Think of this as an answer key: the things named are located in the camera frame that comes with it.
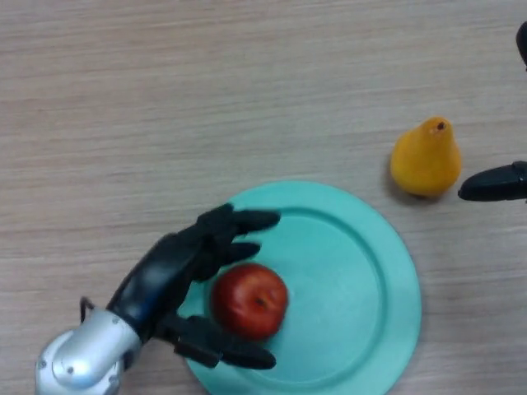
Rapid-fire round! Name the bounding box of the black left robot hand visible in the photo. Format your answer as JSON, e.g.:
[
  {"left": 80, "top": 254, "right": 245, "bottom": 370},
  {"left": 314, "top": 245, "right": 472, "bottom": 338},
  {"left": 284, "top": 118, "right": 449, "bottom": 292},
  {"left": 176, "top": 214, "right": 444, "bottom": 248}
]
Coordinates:
[{"left": 105, "top": 203, "right": 282, "bottom": 370}]

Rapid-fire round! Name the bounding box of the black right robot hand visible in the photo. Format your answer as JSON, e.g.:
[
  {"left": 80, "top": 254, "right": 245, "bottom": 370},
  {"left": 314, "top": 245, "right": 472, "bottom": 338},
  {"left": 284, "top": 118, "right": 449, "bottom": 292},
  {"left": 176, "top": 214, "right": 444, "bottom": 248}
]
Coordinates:
[{"left": 457, "top": 21, "right": 527, "bottom": 203}]

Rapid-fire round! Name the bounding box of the red apple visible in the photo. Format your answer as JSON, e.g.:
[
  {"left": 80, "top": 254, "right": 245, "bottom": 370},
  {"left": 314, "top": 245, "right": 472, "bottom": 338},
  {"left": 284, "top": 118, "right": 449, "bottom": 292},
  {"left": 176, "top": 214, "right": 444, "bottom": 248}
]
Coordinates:
[{"left": 210, "top": 263, "right": 289, "bottom": 342}]

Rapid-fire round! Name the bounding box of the green round plate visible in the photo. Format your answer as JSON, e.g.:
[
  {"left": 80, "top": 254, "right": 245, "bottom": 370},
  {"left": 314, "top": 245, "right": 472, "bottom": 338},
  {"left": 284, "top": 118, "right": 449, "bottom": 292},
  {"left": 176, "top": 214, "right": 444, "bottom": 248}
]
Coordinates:
[{"left": 180, "top": 180, "right": 422, "bottom": 395}]

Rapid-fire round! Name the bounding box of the yellow pear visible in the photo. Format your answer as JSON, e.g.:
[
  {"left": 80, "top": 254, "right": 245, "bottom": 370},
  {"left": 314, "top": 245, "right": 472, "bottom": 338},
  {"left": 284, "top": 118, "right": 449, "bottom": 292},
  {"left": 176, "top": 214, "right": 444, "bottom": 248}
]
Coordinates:
[{"left": 389, "top": 116, "right": 462, "bottom": 198}]

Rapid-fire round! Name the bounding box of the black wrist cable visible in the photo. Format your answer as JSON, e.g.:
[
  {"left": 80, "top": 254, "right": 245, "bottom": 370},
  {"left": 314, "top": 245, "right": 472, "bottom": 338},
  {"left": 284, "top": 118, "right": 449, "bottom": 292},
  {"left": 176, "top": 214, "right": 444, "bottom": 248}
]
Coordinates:
[{"left": 79, "top": 296, "right": 96, "bottom": 324}]

